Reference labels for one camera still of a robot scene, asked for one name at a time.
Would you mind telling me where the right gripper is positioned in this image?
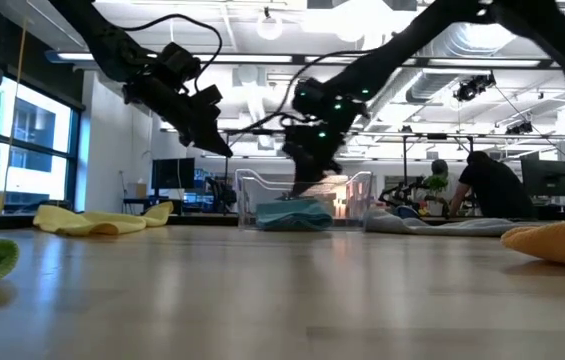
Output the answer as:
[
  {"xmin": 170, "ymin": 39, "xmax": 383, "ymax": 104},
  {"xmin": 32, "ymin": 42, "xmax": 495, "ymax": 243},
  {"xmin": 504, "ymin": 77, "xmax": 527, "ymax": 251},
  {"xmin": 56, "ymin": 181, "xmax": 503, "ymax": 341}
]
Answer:
[{"xmin": 289, "ymin": 110, "xmax": 352, "ymax": 199}]

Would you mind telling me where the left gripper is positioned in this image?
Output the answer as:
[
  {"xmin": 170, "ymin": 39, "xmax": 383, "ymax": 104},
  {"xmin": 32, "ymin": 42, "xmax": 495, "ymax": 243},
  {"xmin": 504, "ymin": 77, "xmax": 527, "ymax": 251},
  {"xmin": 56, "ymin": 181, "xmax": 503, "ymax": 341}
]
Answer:
[{"xmin": 121, "ymin": 73, "xmax": 235, "ymax": 159}]

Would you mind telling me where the teal microfiber towel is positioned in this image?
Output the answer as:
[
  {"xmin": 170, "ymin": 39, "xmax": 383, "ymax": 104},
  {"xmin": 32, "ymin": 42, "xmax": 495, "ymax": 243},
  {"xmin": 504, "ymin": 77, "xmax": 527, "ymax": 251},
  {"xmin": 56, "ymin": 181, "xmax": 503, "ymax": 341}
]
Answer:
[{"xmin": 254, "ymin": 198, "xmax": 336, "ymax": 232}]

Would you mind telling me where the grey microfiber towel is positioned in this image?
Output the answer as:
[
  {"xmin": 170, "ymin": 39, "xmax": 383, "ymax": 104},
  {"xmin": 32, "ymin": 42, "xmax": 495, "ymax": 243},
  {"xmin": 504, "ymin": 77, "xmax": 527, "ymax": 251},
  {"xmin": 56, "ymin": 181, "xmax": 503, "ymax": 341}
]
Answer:
[{"xmin": 364, "ymin": 207, "xmax": 533, "ymax": 238}]

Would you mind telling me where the black monitor on arm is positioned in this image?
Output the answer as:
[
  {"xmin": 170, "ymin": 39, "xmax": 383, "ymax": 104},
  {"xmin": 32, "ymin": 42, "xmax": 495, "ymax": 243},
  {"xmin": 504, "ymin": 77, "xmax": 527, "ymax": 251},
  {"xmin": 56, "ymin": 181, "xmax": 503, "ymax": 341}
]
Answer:
[{"xmin": 520, "ymin": 152, "xmax": 565, "ymax": 198}]

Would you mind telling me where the yellow microfiber towel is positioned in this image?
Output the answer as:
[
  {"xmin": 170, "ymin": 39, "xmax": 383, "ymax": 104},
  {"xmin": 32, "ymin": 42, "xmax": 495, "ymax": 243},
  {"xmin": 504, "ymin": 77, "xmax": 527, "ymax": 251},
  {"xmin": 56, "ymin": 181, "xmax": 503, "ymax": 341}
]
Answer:
[{"xmin": 32, "ymin": 200, "xmax": 175, "ymax": 238}]

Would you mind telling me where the orange microfiber towel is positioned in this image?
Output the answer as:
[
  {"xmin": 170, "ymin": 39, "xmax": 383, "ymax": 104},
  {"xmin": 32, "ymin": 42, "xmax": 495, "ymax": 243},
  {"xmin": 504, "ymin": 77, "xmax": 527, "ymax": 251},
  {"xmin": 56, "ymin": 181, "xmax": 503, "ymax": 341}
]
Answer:
[{"xmin": 500, "ymin": 217, "xmax": 565, "ymax": 272}]

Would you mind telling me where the clear plastic bin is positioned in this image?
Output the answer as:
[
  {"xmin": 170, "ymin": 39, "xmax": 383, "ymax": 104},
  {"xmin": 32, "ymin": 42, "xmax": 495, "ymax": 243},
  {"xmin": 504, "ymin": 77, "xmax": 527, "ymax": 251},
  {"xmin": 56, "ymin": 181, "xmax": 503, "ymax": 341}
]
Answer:
[{"xmin": 234, "ymin": 168, "xmax": 374, "ymax": 232}]

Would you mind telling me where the black monitor on desk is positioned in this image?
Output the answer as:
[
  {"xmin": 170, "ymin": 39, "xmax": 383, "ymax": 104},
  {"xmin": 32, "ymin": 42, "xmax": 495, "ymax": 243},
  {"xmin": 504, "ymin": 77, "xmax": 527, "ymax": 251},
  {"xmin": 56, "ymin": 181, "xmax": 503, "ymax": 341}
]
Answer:
[{"xmin": 151, "ymin": 157, "xmax": 197, "ymax": 191}]

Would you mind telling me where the black office chair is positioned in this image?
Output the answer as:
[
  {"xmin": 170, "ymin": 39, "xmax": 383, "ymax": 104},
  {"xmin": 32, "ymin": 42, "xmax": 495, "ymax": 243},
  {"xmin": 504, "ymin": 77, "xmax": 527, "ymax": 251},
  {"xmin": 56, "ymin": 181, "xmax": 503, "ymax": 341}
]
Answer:
[{"xmin": 205, "ymin": 176, "xmax": 238, "ymax": 215}]

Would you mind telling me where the dark background desk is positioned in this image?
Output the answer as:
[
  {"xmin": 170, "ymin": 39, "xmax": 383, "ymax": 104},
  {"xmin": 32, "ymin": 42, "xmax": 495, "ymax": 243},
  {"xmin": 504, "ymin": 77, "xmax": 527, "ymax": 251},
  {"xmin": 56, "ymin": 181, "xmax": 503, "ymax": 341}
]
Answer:
[{"xmin": 121, "ymin": 196, "xmax": 198, "ymax": 217}]

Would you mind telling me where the small blue rounded object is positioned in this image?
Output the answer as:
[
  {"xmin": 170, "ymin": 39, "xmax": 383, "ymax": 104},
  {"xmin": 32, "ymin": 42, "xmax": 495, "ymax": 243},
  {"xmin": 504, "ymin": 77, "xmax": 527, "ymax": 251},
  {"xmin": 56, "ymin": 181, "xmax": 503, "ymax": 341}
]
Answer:
[{"xmin": 394, "ymin": 205, "xmax": 421, "ymax": 221}]

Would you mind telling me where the green background potted plant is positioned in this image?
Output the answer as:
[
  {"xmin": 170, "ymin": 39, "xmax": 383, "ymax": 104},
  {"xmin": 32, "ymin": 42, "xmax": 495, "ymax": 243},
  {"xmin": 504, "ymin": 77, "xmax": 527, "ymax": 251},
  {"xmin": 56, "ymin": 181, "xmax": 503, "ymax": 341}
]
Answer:
[{"xmin": 421, "ymin": 174, "xmax": 451, "ymax": 201}]

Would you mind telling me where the person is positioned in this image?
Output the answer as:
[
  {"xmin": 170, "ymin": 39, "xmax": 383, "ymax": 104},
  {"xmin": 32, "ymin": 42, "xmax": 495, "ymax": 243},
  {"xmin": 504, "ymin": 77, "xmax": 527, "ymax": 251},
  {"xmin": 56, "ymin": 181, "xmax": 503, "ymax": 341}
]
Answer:
[
  {"xmin": 429, "ymin": 158, "xmax": 458, "ymax": 204},
  {"xmin": 449, "ymin": 150, "xmax": 537, "ymax": 220}
]

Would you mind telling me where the dark-framed window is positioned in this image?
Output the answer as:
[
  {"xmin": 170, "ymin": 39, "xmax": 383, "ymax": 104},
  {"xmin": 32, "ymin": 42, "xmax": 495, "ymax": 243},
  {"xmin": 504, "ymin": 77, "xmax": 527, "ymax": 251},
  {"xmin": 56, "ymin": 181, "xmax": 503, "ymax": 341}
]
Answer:
[{"xmin": 0, "ymin": 74, "xmax": 83, "ymax": 216}]

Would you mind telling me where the black ceiling spotlight cluster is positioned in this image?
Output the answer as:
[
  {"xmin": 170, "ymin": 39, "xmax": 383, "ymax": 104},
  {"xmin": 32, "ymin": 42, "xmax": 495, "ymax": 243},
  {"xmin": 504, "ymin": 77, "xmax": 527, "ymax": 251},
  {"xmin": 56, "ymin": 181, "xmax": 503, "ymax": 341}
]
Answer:
[{"xmin": 454, "ymin": 71, "xmax": 497, "ymax": 103}]

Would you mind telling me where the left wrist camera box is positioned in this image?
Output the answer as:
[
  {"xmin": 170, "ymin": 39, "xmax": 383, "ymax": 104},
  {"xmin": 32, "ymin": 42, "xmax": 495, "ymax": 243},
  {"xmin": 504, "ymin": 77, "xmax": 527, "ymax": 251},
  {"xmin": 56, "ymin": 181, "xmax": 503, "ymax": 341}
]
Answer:
[{"xmin": 189, "ymin": 83, "xmax": 225, "ymax": 125}]

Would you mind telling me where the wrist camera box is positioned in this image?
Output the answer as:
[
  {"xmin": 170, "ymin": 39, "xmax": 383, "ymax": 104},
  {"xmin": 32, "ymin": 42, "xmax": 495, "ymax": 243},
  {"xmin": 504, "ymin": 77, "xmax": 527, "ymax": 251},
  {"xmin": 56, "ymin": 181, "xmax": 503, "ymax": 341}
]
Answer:
[
  {"xmin": 189, "ymin": 83, "xmax": 225, "ymax": 125},
  {"xmin": 281, "ymin": 124, "xmax": 313, "ymax": 156}
]

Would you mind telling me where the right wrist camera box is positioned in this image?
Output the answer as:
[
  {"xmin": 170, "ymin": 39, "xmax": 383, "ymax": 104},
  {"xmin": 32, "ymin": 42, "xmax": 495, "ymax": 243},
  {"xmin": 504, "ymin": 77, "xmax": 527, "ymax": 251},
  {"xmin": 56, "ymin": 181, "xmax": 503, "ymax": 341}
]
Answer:
[{"xmin": 281, "ymin": 124, "xmax": 313, "ymax": 156}]

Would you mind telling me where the black background gantry frame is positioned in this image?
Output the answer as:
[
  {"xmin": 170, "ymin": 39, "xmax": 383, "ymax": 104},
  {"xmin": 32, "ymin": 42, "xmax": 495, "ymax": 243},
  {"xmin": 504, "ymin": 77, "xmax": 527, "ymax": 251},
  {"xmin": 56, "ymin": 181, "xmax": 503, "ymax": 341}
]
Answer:
[{"xmin": 201, "ymin": 127, "xmax": 565, "ymax": 176}]

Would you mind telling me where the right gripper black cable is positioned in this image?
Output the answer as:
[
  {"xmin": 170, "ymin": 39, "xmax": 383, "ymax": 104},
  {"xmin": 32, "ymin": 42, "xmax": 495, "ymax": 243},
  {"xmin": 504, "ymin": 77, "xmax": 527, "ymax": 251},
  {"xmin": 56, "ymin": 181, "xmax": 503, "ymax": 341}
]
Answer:
[{"xmin": 229, "ymin": 49, "xmax": 371, "ymax": 139}]

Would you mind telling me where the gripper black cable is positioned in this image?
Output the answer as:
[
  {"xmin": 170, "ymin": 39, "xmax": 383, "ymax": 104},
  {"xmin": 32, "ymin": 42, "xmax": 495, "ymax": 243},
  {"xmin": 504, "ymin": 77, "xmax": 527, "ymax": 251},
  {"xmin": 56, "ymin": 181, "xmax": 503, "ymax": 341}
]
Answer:
[
  {"xmin": 121, "ymin": 13, "xmax": 224, "ymax": 94},
  {"xmin": 229, "ymin": 49, "xmax": 371, "ymax": 139}
]

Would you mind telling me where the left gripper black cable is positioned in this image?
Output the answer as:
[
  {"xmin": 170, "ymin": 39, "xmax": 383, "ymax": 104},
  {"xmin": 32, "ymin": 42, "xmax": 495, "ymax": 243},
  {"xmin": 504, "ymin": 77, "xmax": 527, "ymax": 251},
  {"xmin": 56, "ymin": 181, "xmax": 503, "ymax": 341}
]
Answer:
[{"xmin": 121, "ymin": 13, "xmax": 224, "ymax": 94}]

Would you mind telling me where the white ring ceiling light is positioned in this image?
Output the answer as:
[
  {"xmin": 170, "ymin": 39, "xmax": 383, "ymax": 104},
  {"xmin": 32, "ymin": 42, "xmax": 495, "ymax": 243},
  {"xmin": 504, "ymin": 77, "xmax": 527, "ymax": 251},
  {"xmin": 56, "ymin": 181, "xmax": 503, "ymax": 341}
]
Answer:
[{"xmin": 255, "ymin": 10, "xmax": 285, "ymax": 42}]

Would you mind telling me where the hanging yellow cord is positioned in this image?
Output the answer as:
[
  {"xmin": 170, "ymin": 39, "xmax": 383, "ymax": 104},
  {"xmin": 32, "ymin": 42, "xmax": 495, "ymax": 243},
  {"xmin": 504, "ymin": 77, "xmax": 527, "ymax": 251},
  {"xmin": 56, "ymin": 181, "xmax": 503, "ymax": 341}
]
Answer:
[{"xmin": 3, "ymin": 19, "xmax": 28, "ymax": 201}]

